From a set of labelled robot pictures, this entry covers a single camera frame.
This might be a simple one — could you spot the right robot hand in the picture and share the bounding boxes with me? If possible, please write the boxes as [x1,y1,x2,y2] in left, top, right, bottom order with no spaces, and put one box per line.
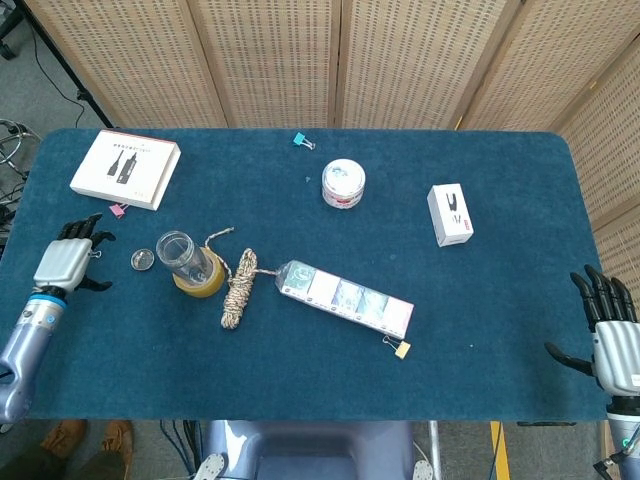
[544,264,640,401]

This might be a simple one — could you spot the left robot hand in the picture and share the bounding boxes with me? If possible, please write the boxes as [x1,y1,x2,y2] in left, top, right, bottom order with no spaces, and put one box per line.
[32,213,117,294]

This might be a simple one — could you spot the clear glass jar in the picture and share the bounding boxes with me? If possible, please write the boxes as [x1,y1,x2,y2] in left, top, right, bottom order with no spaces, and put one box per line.
[155,230,212,287]

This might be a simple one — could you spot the large flat white box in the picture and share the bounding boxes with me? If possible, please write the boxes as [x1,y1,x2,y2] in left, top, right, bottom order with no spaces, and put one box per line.
[69,129,182,212]

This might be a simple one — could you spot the yellow tape roll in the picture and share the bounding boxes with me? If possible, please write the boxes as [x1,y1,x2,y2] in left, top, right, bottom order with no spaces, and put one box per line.
[171,243,228,300]

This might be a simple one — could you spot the brown shoe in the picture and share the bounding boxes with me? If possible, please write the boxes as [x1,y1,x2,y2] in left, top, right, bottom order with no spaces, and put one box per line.
[99,419,135,457]
[39,419,89,459]

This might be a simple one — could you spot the black tripod stand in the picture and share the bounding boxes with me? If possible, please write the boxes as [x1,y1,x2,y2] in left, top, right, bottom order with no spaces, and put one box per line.
[0,0,115,129]

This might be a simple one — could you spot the small white product box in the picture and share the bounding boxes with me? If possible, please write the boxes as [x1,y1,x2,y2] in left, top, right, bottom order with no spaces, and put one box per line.
[426,183,474,249]

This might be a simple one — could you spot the yellow binder clip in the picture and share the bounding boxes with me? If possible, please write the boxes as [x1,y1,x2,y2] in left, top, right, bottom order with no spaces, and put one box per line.
[381,335,413,361]

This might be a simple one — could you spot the long tissue multipack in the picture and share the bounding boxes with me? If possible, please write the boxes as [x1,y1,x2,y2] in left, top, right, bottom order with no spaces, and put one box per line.
[275,259,416,342]

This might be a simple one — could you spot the blue carpet table mat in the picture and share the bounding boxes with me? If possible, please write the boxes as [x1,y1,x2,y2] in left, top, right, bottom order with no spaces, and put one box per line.
[0,128,609,422]

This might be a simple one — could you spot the clear plastic clip jar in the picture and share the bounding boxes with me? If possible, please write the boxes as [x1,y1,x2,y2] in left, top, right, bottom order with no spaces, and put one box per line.
[320,158,367,210]

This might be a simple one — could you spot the woven folding screen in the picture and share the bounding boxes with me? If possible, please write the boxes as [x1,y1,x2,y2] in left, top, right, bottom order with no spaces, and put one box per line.
[22,0,640,301]

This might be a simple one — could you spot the robot torso base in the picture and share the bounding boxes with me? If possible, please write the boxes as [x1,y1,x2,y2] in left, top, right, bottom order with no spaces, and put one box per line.
[193,419,437,480]

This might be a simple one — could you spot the metal wire rack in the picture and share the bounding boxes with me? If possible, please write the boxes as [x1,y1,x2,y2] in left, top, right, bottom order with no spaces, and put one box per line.
[0,118,44,177]

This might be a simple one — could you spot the braided rope bundle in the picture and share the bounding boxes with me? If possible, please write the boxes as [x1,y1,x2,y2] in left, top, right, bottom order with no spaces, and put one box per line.
[201,227,279,332]

